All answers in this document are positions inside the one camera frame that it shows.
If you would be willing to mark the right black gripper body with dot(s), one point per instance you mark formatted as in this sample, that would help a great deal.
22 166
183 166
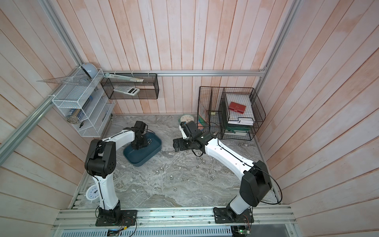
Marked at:
184 144

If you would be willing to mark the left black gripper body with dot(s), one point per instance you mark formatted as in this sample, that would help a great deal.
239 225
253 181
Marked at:
139 143

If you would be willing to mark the teal plastic storage box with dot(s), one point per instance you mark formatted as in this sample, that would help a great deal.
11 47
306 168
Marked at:
139 157

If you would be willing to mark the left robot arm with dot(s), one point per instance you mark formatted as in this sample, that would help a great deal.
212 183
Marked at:
100 164

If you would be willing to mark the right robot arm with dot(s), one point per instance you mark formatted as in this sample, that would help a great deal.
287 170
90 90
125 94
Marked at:
255 180

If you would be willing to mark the green round clock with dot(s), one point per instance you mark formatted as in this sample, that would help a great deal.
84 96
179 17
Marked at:
186 118

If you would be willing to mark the white calculator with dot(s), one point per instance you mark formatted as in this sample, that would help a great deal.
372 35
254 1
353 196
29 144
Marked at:
132 91

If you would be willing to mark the stack of books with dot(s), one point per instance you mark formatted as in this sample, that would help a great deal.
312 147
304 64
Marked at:
236 123

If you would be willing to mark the red notebook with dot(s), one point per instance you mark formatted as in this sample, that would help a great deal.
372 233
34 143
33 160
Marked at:
238 108

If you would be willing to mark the white alarm clock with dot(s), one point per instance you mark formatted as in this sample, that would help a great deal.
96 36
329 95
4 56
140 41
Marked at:
92 193

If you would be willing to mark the green ruler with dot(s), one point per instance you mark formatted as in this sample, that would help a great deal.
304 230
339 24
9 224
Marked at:
125 78

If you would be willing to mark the clear triangle ruler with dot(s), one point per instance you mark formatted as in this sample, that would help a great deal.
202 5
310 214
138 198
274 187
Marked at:
76 80

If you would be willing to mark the black wire wall basket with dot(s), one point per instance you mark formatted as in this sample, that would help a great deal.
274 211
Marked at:
149 88

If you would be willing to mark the black wire desk organizer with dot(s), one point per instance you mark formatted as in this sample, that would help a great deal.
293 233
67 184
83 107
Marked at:
209 114

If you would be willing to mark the white wire wall shelf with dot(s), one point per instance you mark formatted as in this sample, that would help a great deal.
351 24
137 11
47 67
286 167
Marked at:
86 108

